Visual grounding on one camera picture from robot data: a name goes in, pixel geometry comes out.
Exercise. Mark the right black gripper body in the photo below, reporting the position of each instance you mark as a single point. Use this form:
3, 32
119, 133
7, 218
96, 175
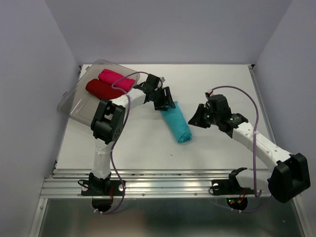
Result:
212, 117

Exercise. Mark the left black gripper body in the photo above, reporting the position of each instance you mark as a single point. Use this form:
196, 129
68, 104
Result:
158, 97

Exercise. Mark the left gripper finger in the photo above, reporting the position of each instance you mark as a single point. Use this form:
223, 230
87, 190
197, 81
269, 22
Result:
161, 108
168, 98

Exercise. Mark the turquoise t shirt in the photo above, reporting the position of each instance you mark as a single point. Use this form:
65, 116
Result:
177, 124

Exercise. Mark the clear plastic bin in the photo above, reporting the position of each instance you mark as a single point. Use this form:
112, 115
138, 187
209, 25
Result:
78, 103

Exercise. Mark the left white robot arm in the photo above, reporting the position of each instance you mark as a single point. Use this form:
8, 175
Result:
111, 116

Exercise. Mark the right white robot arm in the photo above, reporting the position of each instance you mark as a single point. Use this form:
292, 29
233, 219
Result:
287, 175

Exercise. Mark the pink rolled shirt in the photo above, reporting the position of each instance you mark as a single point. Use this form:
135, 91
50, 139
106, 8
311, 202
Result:
111, 77

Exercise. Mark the dark red rolled shirt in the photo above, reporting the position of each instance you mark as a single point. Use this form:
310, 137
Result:
102, 90

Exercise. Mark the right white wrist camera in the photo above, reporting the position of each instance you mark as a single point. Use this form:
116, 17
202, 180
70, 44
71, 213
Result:
209, 93

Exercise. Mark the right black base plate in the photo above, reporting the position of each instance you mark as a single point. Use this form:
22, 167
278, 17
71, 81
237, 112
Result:
229, 186

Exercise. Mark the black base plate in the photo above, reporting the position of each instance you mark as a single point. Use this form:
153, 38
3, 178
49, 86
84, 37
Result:
110, 188
229, 186

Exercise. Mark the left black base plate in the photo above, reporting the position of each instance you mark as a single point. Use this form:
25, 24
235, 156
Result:
110, 188

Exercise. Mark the aluminium mounting rail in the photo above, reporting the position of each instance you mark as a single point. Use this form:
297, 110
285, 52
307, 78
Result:
195, 183

